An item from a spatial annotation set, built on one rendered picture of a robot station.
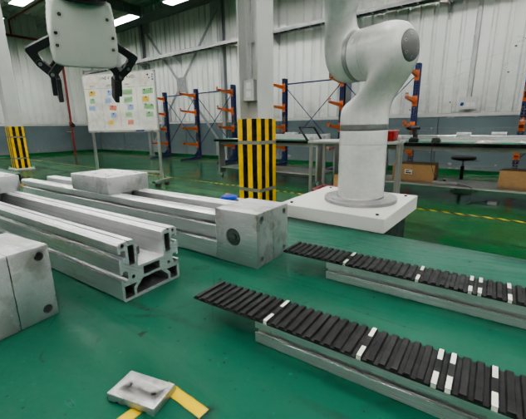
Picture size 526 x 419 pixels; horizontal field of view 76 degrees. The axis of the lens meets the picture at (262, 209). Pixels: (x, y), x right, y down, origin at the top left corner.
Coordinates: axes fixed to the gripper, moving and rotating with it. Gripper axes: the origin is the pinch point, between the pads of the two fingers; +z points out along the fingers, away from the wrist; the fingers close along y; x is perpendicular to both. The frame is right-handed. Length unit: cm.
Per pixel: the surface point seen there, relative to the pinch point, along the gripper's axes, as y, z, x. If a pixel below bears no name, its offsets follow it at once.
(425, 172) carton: -441, 154, -144
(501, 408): -15, -2, 69
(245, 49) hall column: -201, 46, -281
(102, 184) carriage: -1.7, 22.2, -4.1
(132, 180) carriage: -8.5, 22.4, -4.7
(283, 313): -10, 5, 52
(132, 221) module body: -1.5, 12.7, 22.5
